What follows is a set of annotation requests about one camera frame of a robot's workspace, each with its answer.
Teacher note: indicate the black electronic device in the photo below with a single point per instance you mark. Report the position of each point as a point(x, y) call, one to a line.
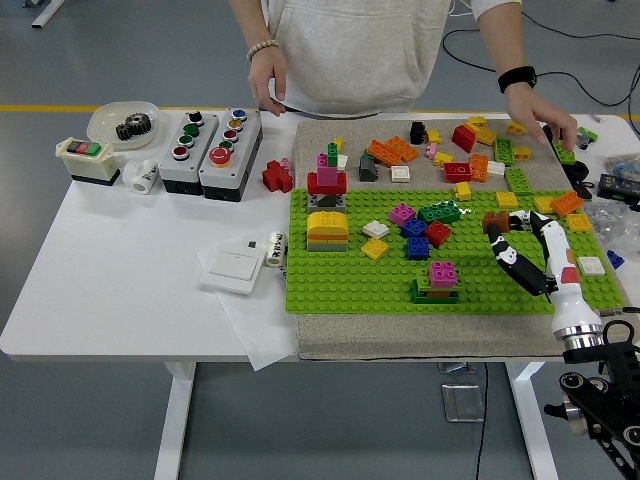
point(617, 186)

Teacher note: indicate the grey-brown mat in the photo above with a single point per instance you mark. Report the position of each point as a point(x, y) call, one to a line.
point(400, 340)

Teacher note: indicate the person's right forearm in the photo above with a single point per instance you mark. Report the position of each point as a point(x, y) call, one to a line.
point(250, 25)

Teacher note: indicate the white wall switch plate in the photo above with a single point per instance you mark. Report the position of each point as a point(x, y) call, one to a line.
point(232, 270)

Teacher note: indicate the yellow domed toy brick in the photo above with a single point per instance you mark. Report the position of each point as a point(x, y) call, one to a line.
point(327, 221)

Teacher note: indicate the small blue toy brick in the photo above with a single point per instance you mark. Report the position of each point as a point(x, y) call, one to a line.
point(615, 258)

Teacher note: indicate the grey emergency-stop control box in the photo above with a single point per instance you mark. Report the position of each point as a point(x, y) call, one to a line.
point(245, 150)

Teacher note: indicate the small white toy brick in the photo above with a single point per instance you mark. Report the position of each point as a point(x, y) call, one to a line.
point(342, 161)

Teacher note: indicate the wide red toy brick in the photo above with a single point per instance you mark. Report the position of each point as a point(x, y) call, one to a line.
point(316, 184)

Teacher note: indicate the dark grey sloped toy brick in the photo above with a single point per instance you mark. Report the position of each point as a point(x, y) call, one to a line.
point(367, 171)

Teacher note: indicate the grey flat toy brick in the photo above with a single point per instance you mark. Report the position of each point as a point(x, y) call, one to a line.
point(327, 245)

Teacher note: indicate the white square toy tile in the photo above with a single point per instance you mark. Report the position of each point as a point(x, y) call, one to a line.
point(401, 173)
point(591, 266)

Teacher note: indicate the large red sloped toy brick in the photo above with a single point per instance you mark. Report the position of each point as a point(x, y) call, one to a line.
point(464, 137)

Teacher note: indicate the small metal floor plate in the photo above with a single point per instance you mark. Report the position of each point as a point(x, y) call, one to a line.
point(455, 367)

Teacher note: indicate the grey toy brick base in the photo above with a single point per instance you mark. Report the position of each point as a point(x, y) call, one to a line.
point(315, 201)

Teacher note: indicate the grey and green small tool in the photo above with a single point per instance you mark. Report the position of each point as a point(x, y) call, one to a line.
point(586, 135)

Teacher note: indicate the black metal gear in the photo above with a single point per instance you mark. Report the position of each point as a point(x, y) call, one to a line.
point(134, 126)

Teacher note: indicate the person's left forearm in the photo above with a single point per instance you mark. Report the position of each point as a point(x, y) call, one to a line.
point(502, 45)

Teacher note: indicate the white table leg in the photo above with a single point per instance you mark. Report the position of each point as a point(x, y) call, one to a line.
point(175, 425)
point(530, 425)

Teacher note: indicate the white pipe tee fitting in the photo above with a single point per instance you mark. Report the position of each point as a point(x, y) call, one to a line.
point(142, 177)

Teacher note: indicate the yellow square toy tile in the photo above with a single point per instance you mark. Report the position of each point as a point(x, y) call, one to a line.
point(579, 222)

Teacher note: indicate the tall pink toy brick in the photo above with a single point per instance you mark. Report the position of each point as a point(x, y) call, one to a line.
point(327, 176)

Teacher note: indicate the metal floor outlet plate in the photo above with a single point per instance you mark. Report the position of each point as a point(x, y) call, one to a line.
point(462, 402)

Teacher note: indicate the translucent white bowl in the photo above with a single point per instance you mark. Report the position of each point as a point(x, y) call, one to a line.
point(102, 120)

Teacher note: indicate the brown toy brick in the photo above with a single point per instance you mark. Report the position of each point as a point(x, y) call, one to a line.
point(495, 220)

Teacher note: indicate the dark green long toy brick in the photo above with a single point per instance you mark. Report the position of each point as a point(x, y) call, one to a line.
point(440, 212)

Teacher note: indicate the black flat part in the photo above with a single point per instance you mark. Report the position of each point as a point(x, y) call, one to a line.
point(584, 190)

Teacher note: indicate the orange flat toy brick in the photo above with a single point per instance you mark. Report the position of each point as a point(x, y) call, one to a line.
point(327, 235)

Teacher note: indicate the grey four-button control box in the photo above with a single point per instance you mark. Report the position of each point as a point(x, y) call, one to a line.
point(197, 155)

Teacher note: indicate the person's left hand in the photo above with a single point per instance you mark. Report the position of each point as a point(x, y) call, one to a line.
point(535, 107)

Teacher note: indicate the small light green toy brick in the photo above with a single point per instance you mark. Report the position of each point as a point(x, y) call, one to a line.
point(422, 280)

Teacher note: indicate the white metal frame foot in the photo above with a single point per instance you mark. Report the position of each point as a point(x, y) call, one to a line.
point(47, 12)

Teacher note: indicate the clear bag of blue parts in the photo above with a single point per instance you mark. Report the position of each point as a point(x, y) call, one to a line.
point(625, 165)

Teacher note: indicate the cream switch box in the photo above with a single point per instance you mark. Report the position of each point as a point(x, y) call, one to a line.
point(87, 165)

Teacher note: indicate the person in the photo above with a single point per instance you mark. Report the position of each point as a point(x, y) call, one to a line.
point(350, 50)

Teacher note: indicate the red square toy brick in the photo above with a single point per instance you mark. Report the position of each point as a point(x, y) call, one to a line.
point(437, 232)

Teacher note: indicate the dark green toy frame brick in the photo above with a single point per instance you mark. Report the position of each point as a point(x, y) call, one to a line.
point(417, 297)

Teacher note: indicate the yellow flat toy brick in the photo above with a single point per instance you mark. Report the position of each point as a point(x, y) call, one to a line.
point(375, 248)

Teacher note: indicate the white paper sheet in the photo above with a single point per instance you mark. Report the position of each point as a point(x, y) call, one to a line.
point(260, 340)

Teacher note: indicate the red toy brick with circles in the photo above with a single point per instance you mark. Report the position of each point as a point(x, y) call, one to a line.
point(457, 172)

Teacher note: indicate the black toy brick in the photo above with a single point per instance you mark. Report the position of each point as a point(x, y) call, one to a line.
point(417, 132)

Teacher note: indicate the orange-brown flat toy brick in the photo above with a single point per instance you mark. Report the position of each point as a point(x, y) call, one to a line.
point(439, 294)

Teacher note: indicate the shiny yellow toy brick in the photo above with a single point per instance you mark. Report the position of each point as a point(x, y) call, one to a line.
point(442, 159)

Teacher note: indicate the yellow-orange toy brick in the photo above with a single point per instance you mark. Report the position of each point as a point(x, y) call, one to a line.
point(486, 136)

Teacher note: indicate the small yellow toy brick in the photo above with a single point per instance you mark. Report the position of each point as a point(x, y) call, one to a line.
point(339, 143)
point(434, 137)

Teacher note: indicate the person's right hand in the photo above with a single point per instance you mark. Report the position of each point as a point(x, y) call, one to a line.
point(267, 75)

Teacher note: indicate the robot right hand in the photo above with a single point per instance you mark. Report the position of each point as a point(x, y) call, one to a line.
point(567, 300)

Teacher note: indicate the red cross-shaped toy brick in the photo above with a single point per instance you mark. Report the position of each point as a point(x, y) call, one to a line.
point(275, 176)

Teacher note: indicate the small pink toy brick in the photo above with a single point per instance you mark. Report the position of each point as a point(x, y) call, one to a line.
point(285, 162)
point(431, 151)

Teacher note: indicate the white printed cylinder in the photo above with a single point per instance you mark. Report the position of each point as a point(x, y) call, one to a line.
point(274, 250)

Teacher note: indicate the orange long toy brick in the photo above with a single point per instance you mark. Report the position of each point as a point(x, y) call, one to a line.
point(381, 152)
point(404, 147)

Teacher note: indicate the green toy baseplate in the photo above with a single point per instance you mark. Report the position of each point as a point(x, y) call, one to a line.
point(350, 280)

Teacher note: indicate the black wristwatch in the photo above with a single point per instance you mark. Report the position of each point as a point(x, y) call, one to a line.
point(517, 77)

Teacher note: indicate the white flat toy brick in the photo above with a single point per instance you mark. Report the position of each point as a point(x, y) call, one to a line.
point(376, 229)

